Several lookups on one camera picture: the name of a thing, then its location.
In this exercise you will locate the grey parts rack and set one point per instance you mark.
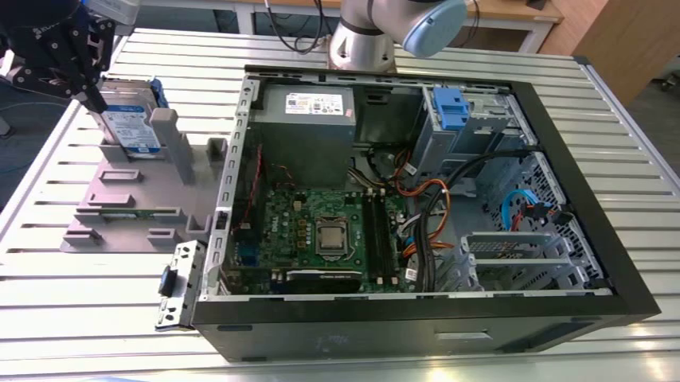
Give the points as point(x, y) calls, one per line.
point(159, 191)

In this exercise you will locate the metal drive cage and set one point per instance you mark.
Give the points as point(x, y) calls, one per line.
point(479, 135)

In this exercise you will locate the metal expansion slot bracket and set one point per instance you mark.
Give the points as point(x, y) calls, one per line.
point(187, 254)

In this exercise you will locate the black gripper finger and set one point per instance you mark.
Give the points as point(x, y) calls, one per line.
point(98, 44)
point(49, 71)

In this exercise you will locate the CPU socket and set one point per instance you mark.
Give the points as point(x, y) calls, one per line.
point(332, 256)

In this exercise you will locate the hard disk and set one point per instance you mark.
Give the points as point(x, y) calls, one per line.
point(130, 127)

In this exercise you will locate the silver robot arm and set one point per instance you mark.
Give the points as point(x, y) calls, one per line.
point(361, 47)

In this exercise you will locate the black graphics card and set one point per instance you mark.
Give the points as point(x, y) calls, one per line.
point(324, 278)

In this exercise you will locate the metal disk bay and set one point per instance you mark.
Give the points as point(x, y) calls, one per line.
point(509, 238)

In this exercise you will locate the green RAM stick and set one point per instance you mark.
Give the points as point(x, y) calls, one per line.
point(130, 215)

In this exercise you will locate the grey power supply unit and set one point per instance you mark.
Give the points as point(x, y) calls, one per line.
point(302, 151)

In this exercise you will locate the wooden cabinet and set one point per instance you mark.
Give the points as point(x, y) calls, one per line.
point(627, 40)

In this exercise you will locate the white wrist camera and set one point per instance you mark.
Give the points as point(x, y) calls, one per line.
point(117, 10)

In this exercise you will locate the silver CPU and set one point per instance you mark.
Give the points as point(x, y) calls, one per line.
point(332, 237)

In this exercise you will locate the black RAM slot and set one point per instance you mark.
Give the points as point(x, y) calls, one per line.
point(373, 238)
point(388, 238)

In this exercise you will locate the wooden top desk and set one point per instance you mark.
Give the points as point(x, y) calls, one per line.
point(531, 14)

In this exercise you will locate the black open PC case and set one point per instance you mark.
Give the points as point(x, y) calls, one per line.
point(372, 330)

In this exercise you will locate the blue plastic drive latch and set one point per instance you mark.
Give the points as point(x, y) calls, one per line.
point(449, 107)

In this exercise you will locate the green motherboard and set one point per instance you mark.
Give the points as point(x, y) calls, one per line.
point(286, 238)

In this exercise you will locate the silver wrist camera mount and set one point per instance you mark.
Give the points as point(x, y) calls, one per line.
point(7, 65)

